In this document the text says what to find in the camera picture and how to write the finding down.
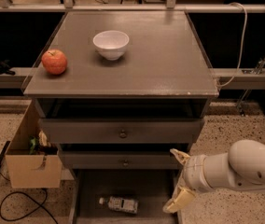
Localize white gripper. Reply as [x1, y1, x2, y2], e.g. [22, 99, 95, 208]
[162, 148, 214, 214]

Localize clear plastic water bottle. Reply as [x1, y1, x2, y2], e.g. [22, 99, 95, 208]
[98, 196, 138, 215]

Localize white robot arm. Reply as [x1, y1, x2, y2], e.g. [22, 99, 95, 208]
[163, 140, 265, 213]

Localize bottom grey drawer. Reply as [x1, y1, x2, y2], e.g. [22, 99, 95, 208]
[67, 170, 181, 224]

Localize grey drawer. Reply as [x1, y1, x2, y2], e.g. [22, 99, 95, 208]
[59, 151, 180, 170]
[39, 119, 204, 144]
[67, 170, 181, 224]

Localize grey drawer cabinet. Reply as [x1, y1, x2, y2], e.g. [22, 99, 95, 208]
[23, 10, 220, 224]

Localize middle grey drawer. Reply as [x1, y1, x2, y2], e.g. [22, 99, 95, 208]
[59, 151, 180, 170]

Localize top grey drawer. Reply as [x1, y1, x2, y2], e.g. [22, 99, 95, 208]
[39, 119, 204, 144]

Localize items inside cardboard box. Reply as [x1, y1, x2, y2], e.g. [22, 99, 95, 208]
[29, 131, 58, 155]

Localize white ceramic bowl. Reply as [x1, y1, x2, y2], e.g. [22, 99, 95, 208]
[93, 30, 130, 61]

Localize cardboard box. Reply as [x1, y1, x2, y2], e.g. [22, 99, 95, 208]
[5, 104, 62, 189]

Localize red apple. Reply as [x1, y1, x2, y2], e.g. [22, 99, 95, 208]
[41, 49, 67, 75]

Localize white hanging cable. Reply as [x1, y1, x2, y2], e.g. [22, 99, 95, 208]
[216, 2, 248, 90]

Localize metal rail frame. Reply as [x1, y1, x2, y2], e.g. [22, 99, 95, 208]
[0, 0, 265, 90]

